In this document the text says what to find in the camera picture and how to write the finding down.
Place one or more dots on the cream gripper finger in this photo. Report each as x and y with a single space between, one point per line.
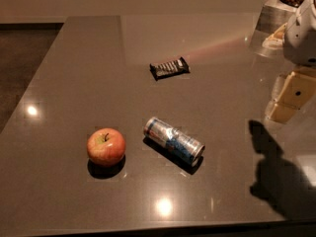
290 93
275 40

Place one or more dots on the snack container on metal stand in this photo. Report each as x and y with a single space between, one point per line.
275 13

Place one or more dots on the black snack bar wrapper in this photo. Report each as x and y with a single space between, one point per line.
169 68

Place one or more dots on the red yellow apple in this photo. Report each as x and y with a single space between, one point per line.
106 147

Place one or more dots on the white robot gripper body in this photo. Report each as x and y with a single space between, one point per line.
301 39

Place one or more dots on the silver blue redbull can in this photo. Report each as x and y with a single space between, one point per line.
185 147

